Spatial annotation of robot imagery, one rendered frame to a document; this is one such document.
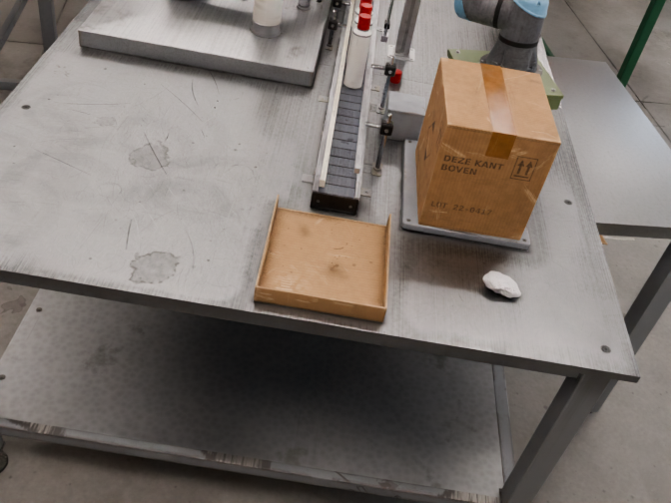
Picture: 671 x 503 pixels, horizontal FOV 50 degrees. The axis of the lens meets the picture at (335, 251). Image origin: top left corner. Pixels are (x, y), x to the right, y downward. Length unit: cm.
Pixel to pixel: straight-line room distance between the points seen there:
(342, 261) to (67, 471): 105
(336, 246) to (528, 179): 44
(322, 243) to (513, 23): 96
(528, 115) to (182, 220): 78
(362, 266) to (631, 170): 93
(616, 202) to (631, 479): 93
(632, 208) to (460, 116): 65
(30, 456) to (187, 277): 94
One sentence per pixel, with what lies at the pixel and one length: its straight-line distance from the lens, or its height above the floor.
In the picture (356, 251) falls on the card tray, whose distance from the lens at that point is 158.
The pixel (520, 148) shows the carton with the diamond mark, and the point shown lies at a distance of 157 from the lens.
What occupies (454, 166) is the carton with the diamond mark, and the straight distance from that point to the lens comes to 158.
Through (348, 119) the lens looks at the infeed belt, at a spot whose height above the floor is 88.
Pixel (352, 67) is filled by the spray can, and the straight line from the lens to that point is 203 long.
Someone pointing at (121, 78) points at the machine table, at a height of 83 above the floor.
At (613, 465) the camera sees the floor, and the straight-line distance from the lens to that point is 253.
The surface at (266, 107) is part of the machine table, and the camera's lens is 202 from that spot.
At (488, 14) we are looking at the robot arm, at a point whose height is 106.
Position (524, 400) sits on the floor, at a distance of 255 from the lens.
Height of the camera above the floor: 187
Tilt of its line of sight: 41 degrees down
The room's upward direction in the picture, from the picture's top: 11 degrees clockwise
